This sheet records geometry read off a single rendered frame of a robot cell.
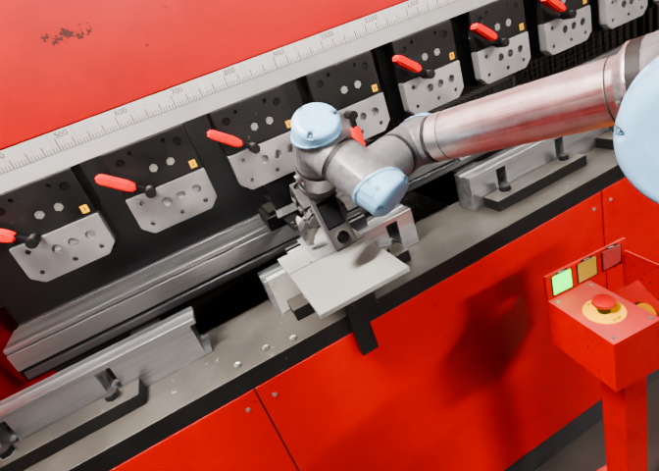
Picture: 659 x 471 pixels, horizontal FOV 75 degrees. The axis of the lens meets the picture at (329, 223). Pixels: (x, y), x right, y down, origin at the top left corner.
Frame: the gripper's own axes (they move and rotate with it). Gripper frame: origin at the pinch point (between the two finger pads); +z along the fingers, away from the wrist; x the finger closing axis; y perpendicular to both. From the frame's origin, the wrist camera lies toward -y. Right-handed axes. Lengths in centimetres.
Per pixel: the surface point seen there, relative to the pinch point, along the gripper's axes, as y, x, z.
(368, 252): -9.4, -4.8, -5.4
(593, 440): -74, -57, 71
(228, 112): 21.8, 8.1, -22.1
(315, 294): -12.8, 8.9, -8.3
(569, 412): -63, -52, 62
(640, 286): -41, -52, 2
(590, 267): -33, -45, -1
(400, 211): 0.2, -21.1, 6.7
